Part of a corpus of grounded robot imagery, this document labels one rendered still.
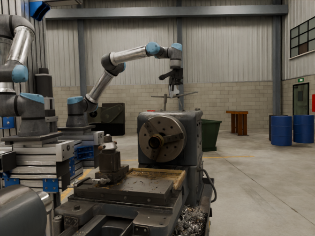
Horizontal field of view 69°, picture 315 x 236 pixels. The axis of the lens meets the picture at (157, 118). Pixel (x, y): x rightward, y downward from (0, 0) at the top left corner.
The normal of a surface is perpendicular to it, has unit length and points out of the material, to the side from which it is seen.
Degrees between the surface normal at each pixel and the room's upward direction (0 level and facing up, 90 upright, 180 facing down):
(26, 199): 44
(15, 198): 31
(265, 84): 90
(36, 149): 90
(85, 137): 90
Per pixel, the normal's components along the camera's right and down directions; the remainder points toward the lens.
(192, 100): 0.02, 0.05
